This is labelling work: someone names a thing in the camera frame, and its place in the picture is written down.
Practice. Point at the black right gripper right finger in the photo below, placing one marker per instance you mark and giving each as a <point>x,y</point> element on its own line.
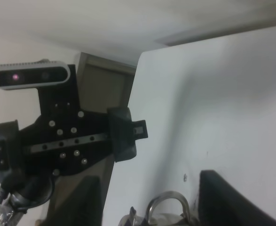
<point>219,204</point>

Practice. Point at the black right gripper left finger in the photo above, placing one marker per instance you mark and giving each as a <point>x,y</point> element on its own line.
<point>83,207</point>

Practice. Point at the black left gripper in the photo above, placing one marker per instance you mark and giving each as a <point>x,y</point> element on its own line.
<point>65,137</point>

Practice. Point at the stainless steel teapot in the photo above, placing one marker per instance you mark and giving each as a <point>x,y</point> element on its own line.
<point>169,208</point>

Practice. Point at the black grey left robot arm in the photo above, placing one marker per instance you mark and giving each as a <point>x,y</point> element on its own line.
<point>35,190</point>

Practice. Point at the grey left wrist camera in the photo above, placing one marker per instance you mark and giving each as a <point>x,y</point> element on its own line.
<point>33,74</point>

